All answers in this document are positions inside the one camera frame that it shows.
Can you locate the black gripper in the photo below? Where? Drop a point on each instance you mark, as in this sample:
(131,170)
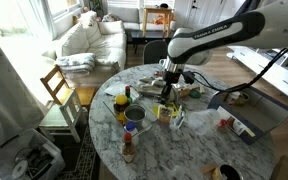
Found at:
(172,78)

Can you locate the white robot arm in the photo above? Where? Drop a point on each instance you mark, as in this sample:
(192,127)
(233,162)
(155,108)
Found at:
(264,27)

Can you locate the green round lid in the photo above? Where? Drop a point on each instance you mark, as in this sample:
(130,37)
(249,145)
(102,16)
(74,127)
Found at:
(194,94)

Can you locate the green bottle red cap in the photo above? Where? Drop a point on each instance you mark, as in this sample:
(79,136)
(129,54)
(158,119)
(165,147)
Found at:
(128,94)

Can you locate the brown bottle yellow lid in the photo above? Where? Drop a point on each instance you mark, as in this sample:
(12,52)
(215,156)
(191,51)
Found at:
(121,103)

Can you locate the white bottle blue cap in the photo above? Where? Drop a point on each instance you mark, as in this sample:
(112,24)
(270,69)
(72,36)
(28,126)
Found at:
(130,131)

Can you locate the hot sauce bottle red cap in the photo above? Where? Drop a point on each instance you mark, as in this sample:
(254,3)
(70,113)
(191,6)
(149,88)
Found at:
(128,149)

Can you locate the clear storage bin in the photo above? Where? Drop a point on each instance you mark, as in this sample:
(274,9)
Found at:
(30,156)

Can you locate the striped cloth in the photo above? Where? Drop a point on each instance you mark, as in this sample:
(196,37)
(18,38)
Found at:
(150,86)

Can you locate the dark grey dining chair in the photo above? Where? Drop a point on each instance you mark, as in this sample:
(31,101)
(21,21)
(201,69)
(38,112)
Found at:
(154,51)

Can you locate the yellow card packet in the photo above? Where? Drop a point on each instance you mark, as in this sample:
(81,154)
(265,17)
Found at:
(169,106)

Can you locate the clear plastic tray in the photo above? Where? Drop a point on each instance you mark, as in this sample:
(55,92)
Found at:
(147,123)

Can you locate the white paper sheet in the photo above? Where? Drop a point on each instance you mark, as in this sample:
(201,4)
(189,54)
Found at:
(115,89)

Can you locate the red snack packet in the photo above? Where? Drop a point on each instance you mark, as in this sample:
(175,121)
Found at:
(223,123)

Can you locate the white sofa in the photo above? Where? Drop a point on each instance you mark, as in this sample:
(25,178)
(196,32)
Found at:
(107,40)

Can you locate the folded grey blanket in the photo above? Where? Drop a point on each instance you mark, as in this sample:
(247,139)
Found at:
(83,62)

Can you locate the small wooden block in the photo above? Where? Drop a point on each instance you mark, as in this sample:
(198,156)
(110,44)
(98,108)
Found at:
(208,167)

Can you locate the glass jar with brown contents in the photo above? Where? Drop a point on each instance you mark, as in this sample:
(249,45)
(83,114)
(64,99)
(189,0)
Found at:
(226,172)

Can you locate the white tv cabinet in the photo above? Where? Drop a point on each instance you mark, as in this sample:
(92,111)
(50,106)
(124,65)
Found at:
(257,59)

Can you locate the small wooden chair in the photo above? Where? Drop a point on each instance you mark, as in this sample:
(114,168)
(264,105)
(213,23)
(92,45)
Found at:
(68,106)

